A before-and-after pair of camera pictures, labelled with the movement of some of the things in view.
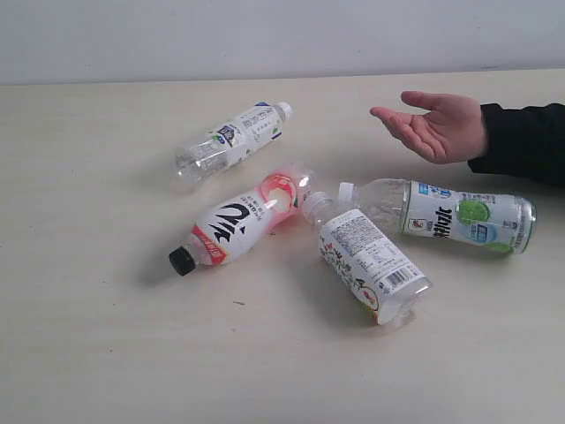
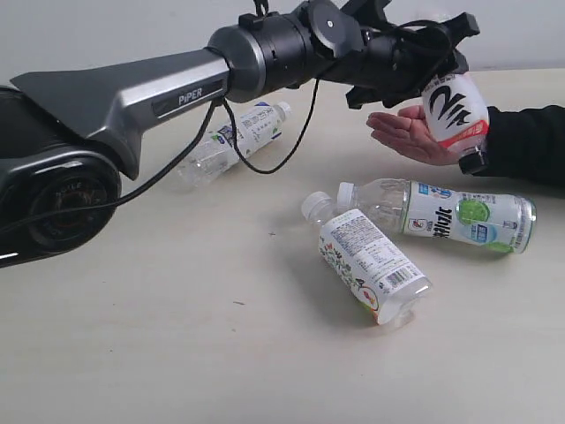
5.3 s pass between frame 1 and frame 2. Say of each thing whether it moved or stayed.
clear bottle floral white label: stayed
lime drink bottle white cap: stayed
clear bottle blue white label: stayed
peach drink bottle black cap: moved
